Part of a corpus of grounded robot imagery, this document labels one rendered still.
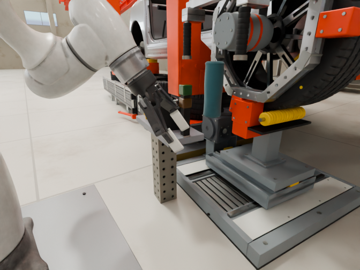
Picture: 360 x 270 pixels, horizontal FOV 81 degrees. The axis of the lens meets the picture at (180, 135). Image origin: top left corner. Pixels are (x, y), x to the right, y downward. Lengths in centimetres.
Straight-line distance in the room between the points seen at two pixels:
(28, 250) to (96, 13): 49
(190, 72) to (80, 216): 106
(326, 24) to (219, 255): 89
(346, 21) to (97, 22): 65
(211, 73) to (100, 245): 78
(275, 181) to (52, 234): 87
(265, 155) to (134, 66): 85
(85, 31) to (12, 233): 41
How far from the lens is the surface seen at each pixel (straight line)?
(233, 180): 122
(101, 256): 48
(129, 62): 54
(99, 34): 55
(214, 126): 134
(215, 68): 99
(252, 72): 112
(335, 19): 81
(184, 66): 135
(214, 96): 101
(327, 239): 123
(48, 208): 64
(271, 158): 123
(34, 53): 58
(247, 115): 99
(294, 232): 106
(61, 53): 58
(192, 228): 108
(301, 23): 153
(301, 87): 94
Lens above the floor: 76
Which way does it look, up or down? 20 degrees down
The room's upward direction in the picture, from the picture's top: straight up
